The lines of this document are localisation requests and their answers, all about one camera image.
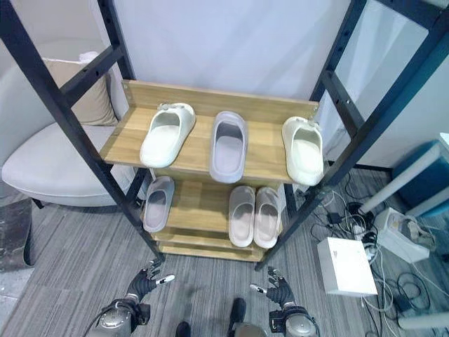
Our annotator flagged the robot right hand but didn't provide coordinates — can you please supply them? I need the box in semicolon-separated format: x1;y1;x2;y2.
249;266;297;308

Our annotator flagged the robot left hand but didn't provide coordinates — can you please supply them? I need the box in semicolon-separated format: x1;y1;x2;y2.
126;258;175;303

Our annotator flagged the wooden rack shelf board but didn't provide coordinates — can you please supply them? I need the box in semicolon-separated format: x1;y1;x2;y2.
140;171;292;249
159;243;264;263
99;79;321;185

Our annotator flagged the robot silver leg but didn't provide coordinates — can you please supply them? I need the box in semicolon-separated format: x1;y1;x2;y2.
229;322;269;337

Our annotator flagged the white flat box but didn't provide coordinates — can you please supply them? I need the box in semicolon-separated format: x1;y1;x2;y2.
317;237;379;298

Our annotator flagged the pale pink slipper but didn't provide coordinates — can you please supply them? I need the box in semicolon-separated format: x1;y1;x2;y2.
253;186;282;249
228;185;256;248

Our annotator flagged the grey lilac slipper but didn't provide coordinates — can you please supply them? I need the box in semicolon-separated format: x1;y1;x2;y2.
142;176;175;233
209;111;249;184

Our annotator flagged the white power strip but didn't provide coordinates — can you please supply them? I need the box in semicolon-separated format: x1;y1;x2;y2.
352;223;378;257

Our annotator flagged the white cardboard box with print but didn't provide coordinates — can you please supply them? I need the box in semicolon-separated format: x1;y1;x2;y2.
373;206;436;263

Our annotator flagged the dark side table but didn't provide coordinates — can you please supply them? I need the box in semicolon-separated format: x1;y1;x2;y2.
0;196;36;273

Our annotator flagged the cream white slipper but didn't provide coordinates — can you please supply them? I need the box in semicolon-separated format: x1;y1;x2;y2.
281;116;324;186
140;102;196;168

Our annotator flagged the light grey armchair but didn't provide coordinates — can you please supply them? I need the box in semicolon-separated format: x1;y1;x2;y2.
0;38;141;208

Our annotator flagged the blue and white cabinet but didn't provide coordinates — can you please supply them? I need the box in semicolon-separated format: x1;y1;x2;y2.
358;132;449;218

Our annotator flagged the beige cushion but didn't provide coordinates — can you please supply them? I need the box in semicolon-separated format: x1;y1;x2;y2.
42;58;119;126

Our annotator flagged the black cable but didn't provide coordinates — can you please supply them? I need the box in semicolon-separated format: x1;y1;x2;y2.
395;272;431;317

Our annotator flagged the black metal shoe rack frame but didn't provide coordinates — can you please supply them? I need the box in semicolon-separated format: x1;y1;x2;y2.
0;0;449;270

